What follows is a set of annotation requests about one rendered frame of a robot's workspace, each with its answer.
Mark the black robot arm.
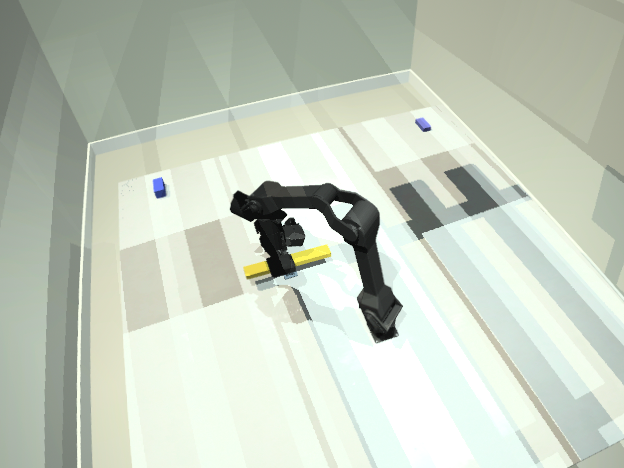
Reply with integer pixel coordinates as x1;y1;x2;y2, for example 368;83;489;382
229;180;403;344

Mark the yellow bar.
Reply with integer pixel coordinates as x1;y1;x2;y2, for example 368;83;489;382
243;244;331;280

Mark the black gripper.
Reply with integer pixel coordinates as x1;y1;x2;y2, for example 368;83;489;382
254;220;296;278

